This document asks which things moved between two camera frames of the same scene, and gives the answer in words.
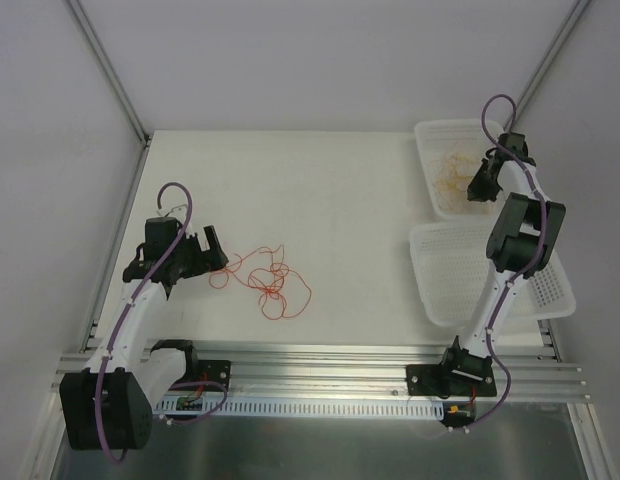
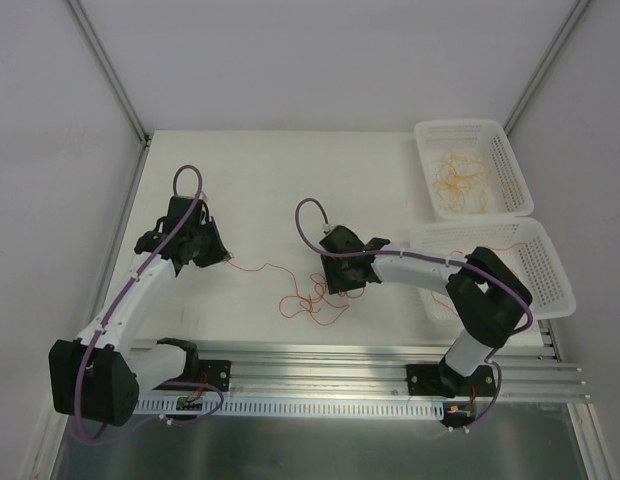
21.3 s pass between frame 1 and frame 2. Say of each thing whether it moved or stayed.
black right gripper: moved
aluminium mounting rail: stayed
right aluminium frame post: stayed
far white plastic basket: stayed
